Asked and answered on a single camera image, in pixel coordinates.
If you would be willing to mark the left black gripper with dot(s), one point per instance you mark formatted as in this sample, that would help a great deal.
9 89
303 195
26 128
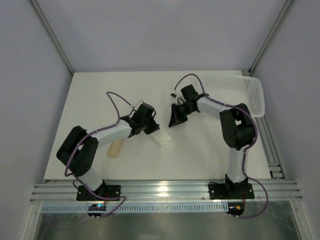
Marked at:
152 126

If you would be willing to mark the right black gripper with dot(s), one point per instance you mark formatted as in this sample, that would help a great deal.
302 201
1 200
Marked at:
179 112

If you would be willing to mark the white paper napkin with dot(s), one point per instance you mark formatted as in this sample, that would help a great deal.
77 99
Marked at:
161 138

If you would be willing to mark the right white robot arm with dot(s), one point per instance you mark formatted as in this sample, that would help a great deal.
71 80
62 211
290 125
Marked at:
239 132

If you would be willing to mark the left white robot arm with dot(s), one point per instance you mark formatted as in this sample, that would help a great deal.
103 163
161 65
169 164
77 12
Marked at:
78 151

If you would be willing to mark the beige utensil case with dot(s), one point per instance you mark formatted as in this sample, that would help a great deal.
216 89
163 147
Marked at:
115 149

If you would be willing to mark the white plastic basket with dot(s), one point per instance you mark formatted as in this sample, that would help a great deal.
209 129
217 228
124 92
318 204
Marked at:
233 90

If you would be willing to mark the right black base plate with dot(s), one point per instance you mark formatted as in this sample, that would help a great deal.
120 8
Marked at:
230 191

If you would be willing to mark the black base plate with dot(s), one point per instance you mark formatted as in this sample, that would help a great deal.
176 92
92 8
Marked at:
112 191
230 191

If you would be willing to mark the white slotted cable duct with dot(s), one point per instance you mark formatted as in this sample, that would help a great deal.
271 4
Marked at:
135 207

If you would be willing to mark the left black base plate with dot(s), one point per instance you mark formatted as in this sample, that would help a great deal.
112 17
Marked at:
112 191

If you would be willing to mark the right side aluminium rail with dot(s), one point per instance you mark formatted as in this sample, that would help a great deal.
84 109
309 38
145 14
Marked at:
270 150

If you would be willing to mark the aluminium mounting rail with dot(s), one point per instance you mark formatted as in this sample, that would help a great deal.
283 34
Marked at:
54 191

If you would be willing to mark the left aluminium frame post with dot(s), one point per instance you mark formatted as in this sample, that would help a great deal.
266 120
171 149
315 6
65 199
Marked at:
51 34

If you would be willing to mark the aluminium frame post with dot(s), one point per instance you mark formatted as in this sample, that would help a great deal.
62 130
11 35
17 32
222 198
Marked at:
272 33
51 34

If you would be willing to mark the right aluminium frame post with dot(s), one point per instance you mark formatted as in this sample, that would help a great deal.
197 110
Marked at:
272 33

